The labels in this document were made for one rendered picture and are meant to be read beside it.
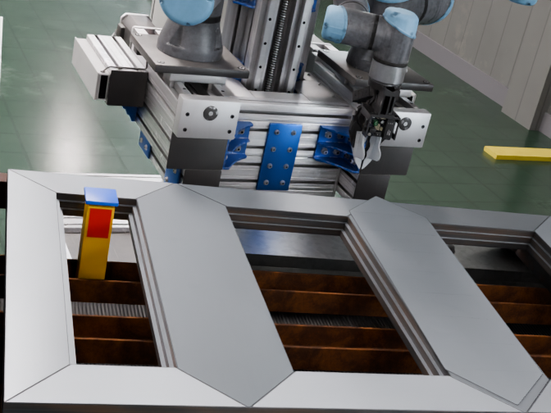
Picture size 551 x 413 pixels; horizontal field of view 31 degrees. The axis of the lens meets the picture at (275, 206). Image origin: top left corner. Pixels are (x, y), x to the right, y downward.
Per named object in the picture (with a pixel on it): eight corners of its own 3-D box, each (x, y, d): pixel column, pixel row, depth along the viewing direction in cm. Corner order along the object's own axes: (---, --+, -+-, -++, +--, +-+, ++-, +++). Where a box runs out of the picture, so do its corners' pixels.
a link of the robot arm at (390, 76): (368, 54, 211) (403, 58, 213) (362, 74, 212) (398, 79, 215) (379, 65, 204) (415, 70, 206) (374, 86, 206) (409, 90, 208)
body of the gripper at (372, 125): (362, 140, 210) (375, 87, 205) (350, 124, 217) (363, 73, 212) (395, 143, 212) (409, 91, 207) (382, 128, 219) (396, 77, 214)
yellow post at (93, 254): (102, 297, 190) (115, 208, 183) (75, 295, 189) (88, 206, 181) (99, 283, 195) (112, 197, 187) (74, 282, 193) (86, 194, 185)
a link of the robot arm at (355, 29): (321, 31, 215) (371, 42, 215) (319, 43, 205) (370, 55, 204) (330, -4, 212) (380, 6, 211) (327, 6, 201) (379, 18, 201)
